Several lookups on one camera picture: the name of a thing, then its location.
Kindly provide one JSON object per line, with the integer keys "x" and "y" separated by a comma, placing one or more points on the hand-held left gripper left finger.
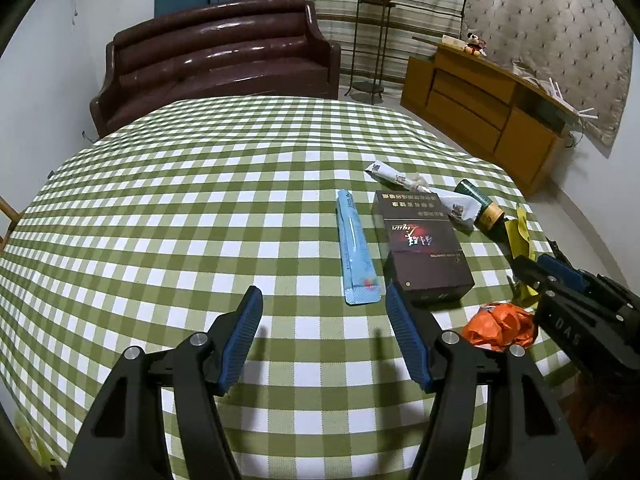
{"x": 242, "y": 340}

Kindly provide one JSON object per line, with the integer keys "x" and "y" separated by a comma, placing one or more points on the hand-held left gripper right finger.
{"x": 407, "y": 335}

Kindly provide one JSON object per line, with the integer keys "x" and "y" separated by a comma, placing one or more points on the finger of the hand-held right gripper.
{"x": 532, "y": 280}
{"x": 562, "y": 271}

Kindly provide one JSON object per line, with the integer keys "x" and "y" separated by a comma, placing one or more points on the yellow wrapper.
{"x": 517, "y": 235}

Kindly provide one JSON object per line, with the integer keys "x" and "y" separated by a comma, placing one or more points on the orange plastic bag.
{"x": 495, "y": 327}

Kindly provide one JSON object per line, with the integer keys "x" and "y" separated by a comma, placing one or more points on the dark brown carton box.
{"x": 425, "y": 250}

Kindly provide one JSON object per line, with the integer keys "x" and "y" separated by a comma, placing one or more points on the light blue long packet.
{"x": 352, "y": 245}

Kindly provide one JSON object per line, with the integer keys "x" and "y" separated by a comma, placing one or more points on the dark green bottle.
{"x": 482, "y": 210}

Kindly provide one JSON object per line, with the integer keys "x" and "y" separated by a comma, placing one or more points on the green checked tablecloth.
{"x": 175, "y": 210}

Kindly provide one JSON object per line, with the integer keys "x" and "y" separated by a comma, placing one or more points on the white crumpled wrapper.
{"x": 395, "y": 177}

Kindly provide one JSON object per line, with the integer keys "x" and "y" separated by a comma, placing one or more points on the white router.
{"x": 567, "y": 106}

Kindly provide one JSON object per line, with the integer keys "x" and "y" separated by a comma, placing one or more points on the wooden cabinet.
{"x": 465, "y": 105}

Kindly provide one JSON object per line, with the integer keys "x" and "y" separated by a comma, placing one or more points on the crumpled papers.
{"x": 525, "y": 74}

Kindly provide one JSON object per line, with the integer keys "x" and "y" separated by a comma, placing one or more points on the yellow green plastic bag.
{"x": 35, "y": 440}

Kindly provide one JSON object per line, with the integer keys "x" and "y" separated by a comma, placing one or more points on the mouse plush toy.
{"x": 474, "y": 45}

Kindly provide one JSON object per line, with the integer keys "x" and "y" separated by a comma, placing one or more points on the white tissue box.
{"x": 452, "y": 43}

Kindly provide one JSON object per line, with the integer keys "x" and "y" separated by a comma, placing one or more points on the black metal plant stand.
{"x": 367, "y": 87}

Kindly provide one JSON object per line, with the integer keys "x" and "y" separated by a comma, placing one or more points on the beige patterned curtain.
{"x": 550, "y": 20}

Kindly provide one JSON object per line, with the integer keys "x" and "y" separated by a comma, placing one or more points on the wooden chair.
{"x": 7, "y": 210}

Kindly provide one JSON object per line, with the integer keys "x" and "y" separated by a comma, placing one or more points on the brown leather sofa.
{"x": 210, "y": 60}

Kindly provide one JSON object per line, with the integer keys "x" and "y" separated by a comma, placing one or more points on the striped curtain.
{"x": 430, "y": 0}

